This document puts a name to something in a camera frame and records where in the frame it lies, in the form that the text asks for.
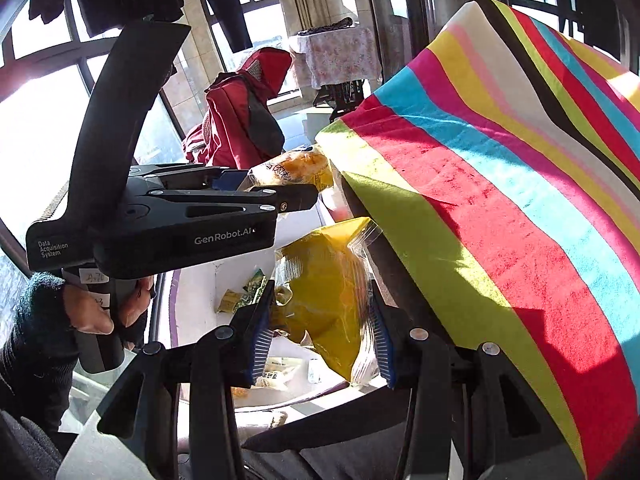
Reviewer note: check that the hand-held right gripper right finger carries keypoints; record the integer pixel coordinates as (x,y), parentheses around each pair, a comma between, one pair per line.
(382,345)

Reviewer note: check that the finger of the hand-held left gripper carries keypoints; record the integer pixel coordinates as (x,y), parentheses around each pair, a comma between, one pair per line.
(295,197)
(230,178)

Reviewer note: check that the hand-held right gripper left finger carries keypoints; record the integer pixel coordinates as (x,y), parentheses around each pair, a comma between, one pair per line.
(260,340)

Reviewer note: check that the orange bread packet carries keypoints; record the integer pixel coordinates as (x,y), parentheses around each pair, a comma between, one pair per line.
(300,167)

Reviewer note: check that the yellow-green snack packet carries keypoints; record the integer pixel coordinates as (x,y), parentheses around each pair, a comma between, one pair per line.
(256,282)
(231,302)

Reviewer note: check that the white box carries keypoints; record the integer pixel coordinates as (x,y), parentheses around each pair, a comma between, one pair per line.
(200,300)

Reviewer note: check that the yellow snack packet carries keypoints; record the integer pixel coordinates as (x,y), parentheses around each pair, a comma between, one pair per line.
(325,300)

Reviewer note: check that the person's left hand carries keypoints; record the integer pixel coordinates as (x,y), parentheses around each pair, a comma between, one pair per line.
(90,312)

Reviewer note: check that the white small snack packet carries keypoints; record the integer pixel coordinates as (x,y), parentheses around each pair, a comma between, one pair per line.
(280,370)
(315,371)

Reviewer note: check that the red jacket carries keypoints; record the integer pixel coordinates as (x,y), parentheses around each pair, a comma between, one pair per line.
(235,120)

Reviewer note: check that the table with floral cloth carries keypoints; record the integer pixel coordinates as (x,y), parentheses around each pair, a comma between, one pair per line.
(340,55)

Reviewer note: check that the dark cloth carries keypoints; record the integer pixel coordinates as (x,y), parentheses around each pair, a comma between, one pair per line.
(330,26)

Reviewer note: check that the black metal table frame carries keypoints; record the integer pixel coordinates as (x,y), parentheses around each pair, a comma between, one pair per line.
(345,95)

